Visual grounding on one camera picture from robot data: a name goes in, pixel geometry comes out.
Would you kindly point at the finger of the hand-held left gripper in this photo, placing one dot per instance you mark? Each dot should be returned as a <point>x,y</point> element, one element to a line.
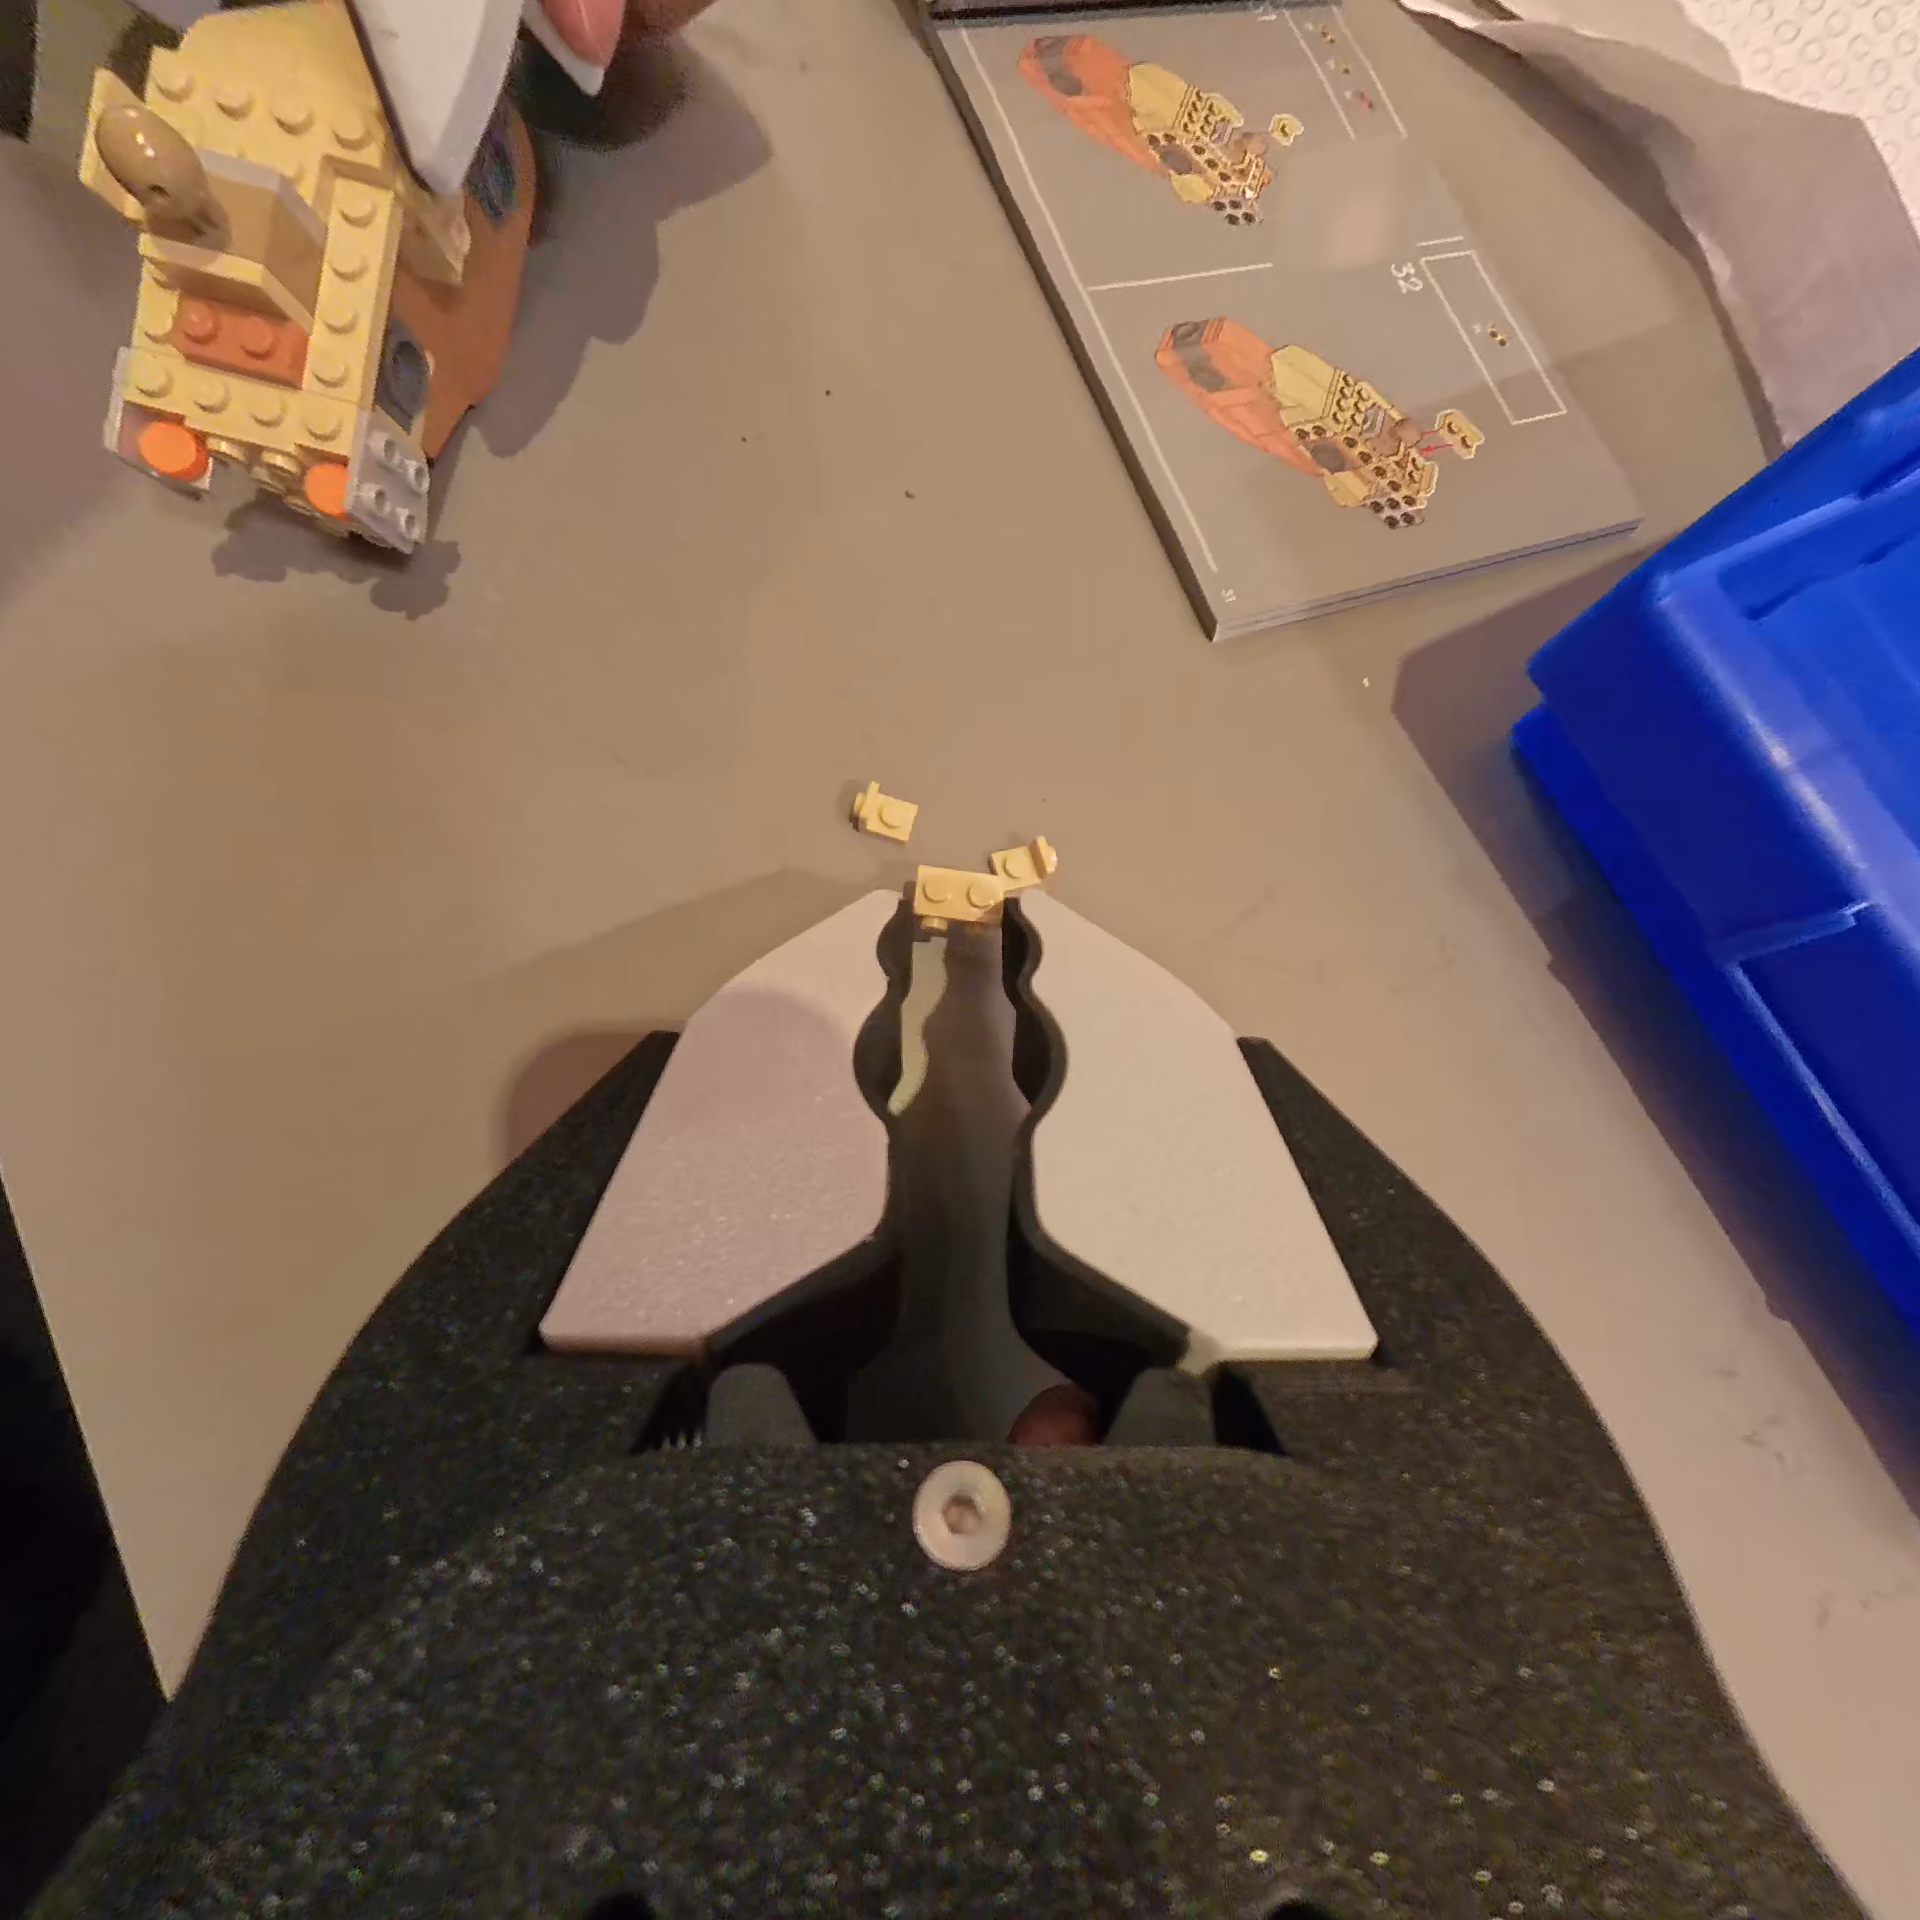
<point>444,76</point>

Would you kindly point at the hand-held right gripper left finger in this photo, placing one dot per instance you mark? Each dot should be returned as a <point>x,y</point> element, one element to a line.
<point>750,1170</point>

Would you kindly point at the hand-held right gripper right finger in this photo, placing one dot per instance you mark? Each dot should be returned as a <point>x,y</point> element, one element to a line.
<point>1185,1185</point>

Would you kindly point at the tan brick vehicle model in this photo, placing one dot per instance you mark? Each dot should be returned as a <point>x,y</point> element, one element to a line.
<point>270,300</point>

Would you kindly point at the small tan brick plate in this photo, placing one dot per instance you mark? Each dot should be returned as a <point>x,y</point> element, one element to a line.
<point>961,894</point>
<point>1023,862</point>
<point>885,811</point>

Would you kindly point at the grey desk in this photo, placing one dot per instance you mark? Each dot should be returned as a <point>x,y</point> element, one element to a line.
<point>675,600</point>

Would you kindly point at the person's left hand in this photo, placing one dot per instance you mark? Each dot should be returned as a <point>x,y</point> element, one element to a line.
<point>585,23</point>

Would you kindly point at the blue plastic bin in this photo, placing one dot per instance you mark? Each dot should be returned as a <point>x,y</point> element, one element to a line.
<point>1771,780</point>

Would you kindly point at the grey instruction booklet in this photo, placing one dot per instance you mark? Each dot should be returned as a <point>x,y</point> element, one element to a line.
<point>1275,375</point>

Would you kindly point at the white paper bag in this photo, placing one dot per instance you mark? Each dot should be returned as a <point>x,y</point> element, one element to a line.
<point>1727,182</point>

